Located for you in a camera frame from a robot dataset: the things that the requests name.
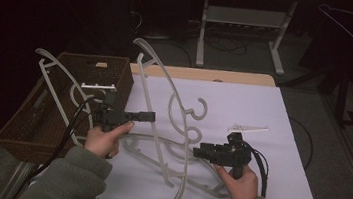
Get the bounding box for person's right hand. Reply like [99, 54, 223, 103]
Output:
[210, 161, 262, 199]

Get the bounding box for brown wicker basket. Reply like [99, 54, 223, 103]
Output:
[0, 43, 138, 174]

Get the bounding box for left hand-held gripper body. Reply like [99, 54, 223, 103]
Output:
[76, 81, 133, 135]

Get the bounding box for wooden table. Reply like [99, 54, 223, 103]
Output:
[128, 58, 278, 92]

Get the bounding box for black floor cable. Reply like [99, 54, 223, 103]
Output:
[282, 115, 318, 171]

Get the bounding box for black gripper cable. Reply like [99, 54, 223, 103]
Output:
[239, 142, 273, 198]
[11, 87, 99, 199]

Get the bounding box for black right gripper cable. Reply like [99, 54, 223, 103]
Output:
[239, 142, 273, 198]

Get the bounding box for white metal desk frame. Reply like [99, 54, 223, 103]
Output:
[181, 0, 311, 79]

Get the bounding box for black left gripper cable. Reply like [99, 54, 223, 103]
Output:
[11, 87, 99, 199]

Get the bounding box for black floor stand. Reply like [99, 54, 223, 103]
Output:
[274, 55, 353, 131]

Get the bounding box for person's left hand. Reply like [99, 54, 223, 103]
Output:
[81, 116, 137, 163]

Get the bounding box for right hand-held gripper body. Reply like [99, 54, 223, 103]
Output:
[211, 120, 271, 184]

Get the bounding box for tangled black floor cables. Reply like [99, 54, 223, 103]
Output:
[135, 11, 252, 75]

